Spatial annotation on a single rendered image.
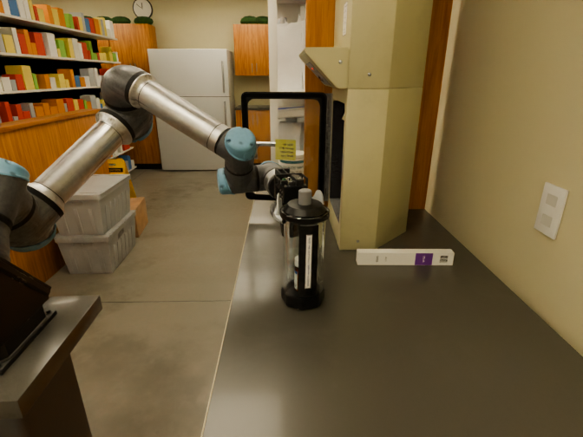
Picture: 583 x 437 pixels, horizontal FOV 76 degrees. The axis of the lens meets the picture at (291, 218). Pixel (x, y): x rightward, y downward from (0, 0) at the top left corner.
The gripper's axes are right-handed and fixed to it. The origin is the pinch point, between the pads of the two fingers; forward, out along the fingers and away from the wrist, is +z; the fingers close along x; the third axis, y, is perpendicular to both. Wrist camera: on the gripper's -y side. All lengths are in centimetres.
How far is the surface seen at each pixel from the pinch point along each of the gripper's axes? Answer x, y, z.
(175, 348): -38, -116, -108
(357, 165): 22.7, 6.0, -22.3
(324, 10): 25, 49, -60
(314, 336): -1.7, -20.4, 13.3
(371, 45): 24.3, 36.7, -22.3
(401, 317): 19.0, -20.3, 12.6
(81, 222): -100, -75, -214
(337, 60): 16.1, 33.2, -24.4
